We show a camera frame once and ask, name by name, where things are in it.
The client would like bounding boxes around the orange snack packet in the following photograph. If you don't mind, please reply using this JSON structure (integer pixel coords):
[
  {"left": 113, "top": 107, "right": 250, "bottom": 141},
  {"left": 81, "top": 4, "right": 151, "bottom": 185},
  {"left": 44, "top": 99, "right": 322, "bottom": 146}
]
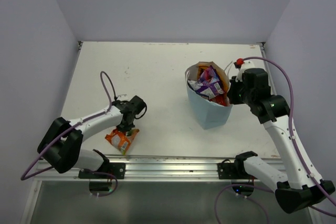
[{"left": 105, "top": 129, "right": 139, "bottom": 155}]

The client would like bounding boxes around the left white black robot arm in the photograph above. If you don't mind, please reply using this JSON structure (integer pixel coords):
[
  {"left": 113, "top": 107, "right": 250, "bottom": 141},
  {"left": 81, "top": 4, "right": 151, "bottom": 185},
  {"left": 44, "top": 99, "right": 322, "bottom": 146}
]
[{"left": 37, "top": 95, "right": 147, "bottom": 178}]

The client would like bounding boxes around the purple snack packet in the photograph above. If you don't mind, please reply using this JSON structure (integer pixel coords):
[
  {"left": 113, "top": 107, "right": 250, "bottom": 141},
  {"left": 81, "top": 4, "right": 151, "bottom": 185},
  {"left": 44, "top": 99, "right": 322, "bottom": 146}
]
[{"left": 193, "top": 65, "right": 225, "bottom": 100}]

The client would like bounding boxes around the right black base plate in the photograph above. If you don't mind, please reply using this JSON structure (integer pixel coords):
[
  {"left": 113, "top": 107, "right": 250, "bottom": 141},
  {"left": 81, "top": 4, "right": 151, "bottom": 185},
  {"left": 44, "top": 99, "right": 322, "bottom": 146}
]
[{"left": 217, "top": 159, "right": 256, "bottom": 180}]

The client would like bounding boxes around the red gummy candy bag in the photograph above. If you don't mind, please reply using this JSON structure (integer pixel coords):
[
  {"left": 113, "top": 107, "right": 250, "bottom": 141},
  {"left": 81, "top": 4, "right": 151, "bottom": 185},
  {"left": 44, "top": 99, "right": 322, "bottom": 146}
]
[{"left": 211, "top": 95, "right": 227, "bottom": 106}]

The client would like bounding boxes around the aluminium mounting rail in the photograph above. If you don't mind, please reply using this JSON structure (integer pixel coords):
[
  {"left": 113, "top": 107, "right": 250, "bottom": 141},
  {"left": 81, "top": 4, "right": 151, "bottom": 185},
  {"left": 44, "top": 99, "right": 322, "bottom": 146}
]
[{"left": 33, "top": 155, "right": 285, "bottom": 182}]

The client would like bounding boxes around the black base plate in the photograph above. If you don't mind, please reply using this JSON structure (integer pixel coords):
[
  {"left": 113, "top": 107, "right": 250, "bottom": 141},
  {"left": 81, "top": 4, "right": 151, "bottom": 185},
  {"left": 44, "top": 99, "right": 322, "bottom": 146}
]
[
  {"left": 78, "top": 163, "right": 126, "bottom": 179},
  {"left": 217, "top": 159, "right": 256, "bottom": 180}
]

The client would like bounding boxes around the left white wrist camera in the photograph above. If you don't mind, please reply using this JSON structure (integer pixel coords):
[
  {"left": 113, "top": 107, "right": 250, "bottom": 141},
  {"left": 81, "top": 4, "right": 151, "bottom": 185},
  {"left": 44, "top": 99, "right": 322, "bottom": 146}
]
[{"left": 117, "top": 94, "right": 128, "bottom": 100}]

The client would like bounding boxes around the red emergency knob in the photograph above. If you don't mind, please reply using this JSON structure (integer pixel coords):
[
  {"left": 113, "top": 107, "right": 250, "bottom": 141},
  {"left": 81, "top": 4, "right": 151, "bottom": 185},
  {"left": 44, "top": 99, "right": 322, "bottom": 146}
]
[{"left": 234, "top": 58, "right": 244, "bottom": 69}]

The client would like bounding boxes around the yellow Kettle chips bag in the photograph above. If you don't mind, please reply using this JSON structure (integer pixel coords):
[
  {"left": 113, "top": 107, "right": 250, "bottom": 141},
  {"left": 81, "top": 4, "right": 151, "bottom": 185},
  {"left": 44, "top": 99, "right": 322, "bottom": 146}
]
[{"left": 196, "top": 62, "right": 229, "bottom": 106}]

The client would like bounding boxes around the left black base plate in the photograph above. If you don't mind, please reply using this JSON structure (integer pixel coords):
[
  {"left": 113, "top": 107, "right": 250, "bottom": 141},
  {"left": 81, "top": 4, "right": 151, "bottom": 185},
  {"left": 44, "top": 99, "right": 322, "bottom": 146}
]
[{"left": 78, "top": 163, "right": 126, "bottom": 179}]

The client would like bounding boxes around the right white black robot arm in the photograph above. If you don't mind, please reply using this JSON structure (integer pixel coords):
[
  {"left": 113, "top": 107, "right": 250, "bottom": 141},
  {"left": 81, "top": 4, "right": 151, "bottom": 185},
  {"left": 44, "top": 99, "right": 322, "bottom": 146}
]
[{"left": 228, "top": 67, "right": 335, "bottom": 214}]

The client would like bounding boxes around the light blue paper bag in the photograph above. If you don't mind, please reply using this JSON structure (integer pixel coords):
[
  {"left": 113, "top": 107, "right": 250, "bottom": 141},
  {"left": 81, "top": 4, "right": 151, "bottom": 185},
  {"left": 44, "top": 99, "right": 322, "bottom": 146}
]
[{"left": 185, "top": 61, "right": 233, "bottom": 130}]

